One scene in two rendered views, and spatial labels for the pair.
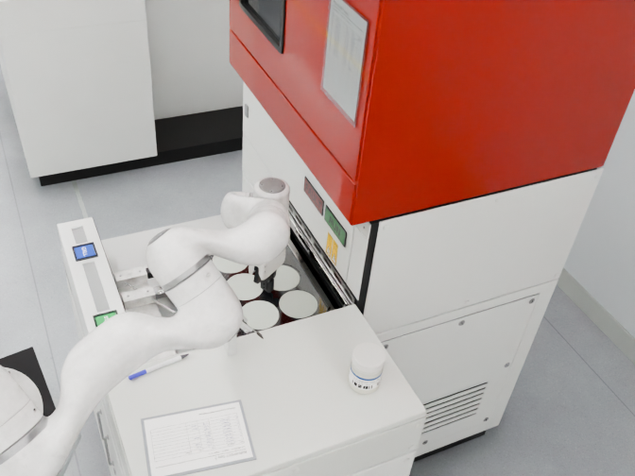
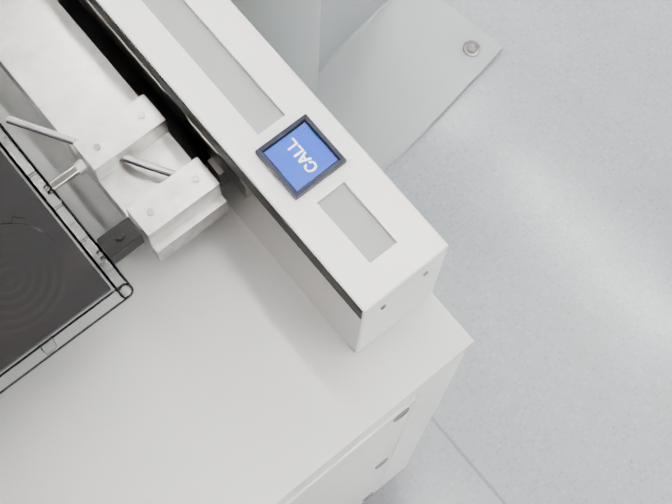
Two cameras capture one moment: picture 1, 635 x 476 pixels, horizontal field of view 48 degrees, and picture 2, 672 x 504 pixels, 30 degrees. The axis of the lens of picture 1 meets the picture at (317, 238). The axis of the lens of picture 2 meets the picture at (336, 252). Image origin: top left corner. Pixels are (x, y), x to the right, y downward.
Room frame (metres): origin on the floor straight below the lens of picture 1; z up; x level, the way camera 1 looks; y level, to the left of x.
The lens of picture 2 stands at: (1.76, 0.51, 1.95)
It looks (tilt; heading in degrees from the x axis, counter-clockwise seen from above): 71 degrees down; 164
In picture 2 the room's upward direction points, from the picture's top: 5 degrees clockwise
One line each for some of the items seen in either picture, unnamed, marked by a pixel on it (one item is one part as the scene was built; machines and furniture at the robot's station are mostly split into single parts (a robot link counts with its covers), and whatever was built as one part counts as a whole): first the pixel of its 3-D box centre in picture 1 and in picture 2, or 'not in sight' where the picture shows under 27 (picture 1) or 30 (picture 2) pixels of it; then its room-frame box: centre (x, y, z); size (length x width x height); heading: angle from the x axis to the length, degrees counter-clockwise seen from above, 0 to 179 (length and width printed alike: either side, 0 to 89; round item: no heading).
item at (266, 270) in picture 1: (268, 252); not in sight; (1.34, 0.12, 1.03); 0.10 x 0.07 x 0.11; 150
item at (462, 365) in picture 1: (373, 311); not in sight; (1.78, -0.23, 0.41); 0.82 x 0.71 x 0.82; 29
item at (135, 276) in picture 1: (130, 277); (174, 200); (1.34, 0.48, 0.89); 0.08 x 0.03 x 0.03; 119
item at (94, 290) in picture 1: (99, 306); (210, 83); (1.23, 0.53, 0.89); 0.55 x 0.09 x 0.14; 29
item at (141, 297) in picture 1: (138, 297); (121, 137); (1.27, 0.44, 0.89); 0.08 x 0.03 x 0.03; 119
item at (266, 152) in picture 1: (296, 191); not in sight; (1.62, 0.07, 1.02); 0.82 x 0.03 x 0.40; 29
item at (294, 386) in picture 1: (264, 413); not in sight; (0.96, 0.08, 0.89); 0.62 x 0.35 x 0.14; 119
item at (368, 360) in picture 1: (366, 368); not in sight; (1.02, -0.14, 1.01); 0.07 x 0.07 x 0.10
